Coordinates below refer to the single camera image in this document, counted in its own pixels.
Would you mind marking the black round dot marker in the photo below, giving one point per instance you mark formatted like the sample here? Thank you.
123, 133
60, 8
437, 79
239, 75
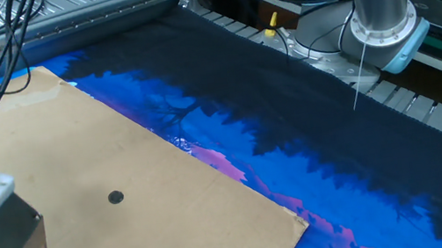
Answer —
115, 197

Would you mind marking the yellow plastic clip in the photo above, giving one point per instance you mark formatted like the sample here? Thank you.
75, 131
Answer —
272, 26

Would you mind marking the white zip tie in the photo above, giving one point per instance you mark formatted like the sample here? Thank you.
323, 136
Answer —
359, 75

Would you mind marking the blue landscape print cloth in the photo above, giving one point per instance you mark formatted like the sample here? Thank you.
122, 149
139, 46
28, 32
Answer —
316, 135

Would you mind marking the aluminium frame rail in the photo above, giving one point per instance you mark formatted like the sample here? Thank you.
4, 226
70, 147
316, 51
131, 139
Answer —
97, 16

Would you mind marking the silver robot mounting plate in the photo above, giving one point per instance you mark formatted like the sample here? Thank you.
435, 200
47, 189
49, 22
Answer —
337, 70

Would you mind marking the brown cardboard sheet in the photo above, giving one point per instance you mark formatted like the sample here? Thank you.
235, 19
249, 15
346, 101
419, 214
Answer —
119, 158

